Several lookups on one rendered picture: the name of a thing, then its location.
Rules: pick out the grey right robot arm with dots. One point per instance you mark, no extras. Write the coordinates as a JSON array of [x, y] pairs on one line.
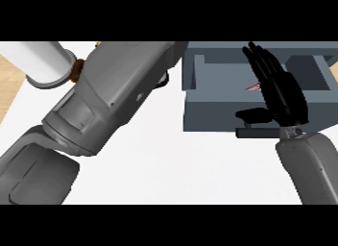
[[313, 166]]

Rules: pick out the grey-blue drawer front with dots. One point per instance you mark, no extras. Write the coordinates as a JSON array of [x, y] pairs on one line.
[[214, 110]]

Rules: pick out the brown round object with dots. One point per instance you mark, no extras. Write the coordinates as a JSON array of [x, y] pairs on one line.
[[77, 71]]

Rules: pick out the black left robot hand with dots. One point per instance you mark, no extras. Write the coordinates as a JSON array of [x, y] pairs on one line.
[[163, 80]]

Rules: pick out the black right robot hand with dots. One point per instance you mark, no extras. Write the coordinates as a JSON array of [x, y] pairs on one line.
[[282, 96]]

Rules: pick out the small yellow object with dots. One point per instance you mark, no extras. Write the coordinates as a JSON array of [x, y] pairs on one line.
[[98, 43]]

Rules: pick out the small red object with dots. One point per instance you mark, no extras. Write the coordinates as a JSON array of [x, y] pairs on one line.
[[254, 87]]

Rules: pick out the white cylinder with grey rim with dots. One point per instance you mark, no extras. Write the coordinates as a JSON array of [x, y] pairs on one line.
[[34, 61]]

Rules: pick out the grey-blue open drawer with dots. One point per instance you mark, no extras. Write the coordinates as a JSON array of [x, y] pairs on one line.
[[214, 73]]

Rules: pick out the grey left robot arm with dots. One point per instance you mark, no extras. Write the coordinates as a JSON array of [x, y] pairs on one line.
[[109, 93]]

